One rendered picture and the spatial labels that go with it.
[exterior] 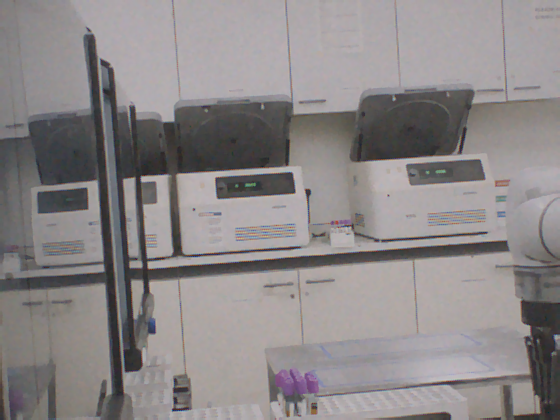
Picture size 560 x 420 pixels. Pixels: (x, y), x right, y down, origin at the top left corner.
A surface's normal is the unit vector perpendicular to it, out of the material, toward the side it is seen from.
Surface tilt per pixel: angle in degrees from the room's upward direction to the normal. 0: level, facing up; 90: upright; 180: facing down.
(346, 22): 90
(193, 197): 59
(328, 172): 90
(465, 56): 90
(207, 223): 90
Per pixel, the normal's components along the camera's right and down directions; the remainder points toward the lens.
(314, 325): 0.12, 0.04
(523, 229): -0.93, 0.13
